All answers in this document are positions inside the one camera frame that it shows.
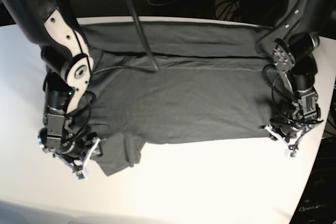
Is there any black OpenArm base box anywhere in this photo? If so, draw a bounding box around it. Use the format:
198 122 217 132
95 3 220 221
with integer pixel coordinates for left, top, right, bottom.
290 137 335 223

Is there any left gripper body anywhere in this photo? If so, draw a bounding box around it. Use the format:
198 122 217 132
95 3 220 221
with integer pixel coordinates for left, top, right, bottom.
259 121 319 157

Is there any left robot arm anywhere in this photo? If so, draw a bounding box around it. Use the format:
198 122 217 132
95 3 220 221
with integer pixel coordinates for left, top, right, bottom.
255 0 335 157

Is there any grey T-shirt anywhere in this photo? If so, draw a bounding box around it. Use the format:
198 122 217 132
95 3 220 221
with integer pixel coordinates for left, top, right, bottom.
66 22 291 176

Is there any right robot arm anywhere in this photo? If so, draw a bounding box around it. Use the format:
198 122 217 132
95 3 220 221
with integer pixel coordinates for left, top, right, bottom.
1 0 103 179

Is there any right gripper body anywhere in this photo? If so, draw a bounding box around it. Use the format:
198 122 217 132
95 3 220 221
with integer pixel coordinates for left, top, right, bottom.
52 136 106 180

